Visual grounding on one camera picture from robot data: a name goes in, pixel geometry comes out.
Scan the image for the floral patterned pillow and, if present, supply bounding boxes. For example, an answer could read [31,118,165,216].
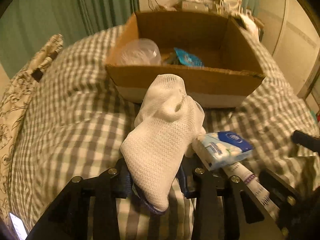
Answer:
[1,34,63,230]

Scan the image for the brown cardboard box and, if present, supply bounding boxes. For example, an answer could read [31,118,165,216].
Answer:
[106,11,265,108]

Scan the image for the blue foil snack packet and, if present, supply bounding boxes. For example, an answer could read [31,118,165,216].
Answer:
[174,48,204,67]

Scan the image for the white printed tube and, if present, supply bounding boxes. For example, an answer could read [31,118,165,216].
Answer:
[223,163,279,220]

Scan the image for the grey checkered duvet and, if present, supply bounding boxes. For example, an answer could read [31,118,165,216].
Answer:
[9,26,319,231]

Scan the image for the blue white tissue pack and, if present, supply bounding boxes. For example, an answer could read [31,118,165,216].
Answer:
[192,131,253,171]

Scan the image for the white phone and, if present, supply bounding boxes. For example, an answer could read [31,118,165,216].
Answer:
[9,213,28,240]

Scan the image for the louvered wardrobe doors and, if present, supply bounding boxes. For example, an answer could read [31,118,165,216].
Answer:
[258,0,319,98]

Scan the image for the white mesh sock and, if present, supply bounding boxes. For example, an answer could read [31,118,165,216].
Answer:
[120,74,205,215]

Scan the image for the white jacket on chair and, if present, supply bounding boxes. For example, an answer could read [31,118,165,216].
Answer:
[236,14,259,42]

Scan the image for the green curtain left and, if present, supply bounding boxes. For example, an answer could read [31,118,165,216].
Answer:
[1,0,139,78]

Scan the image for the clear plastic round container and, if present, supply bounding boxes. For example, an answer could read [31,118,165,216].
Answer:
[117,38,162,66]

